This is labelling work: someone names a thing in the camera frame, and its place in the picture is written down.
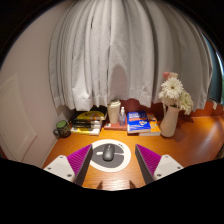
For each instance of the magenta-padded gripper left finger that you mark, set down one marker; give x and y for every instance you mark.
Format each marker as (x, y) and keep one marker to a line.
(79, 159)

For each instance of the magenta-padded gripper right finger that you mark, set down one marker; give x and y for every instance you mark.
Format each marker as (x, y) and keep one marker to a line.
(149, 159)

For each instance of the dark green mug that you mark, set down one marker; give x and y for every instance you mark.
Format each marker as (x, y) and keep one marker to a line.
(62, 129)

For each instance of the small clear sanitizer bottle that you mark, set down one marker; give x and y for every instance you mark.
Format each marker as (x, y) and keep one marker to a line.
(122, 118)

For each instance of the white ceramic vase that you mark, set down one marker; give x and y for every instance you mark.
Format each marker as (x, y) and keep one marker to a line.
(169, 123)

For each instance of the dark-framed window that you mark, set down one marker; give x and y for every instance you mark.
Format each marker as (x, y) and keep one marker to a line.
(216, 80)

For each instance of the white curtain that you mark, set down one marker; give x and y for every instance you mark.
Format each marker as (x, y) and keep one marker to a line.
(116, 50)

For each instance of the dark grey computer mouse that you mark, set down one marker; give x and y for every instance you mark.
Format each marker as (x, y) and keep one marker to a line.
(108, 153)

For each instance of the white and pink flower bouquet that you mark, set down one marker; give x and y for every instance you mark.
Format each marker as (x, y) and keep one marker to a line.
(173, 88)

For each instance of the stack of black yellow books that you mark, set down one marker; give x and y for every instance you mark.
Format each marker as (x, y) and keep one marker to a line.
(87, 121)

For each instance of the thin red notebook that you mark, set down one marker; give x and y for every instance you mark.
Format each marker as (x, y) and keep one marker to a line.
(113, 126)

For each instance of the round grey white-rimmed mouse pad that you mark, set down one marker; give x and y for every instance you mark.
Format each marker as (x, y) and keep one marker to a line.
(121, 160)

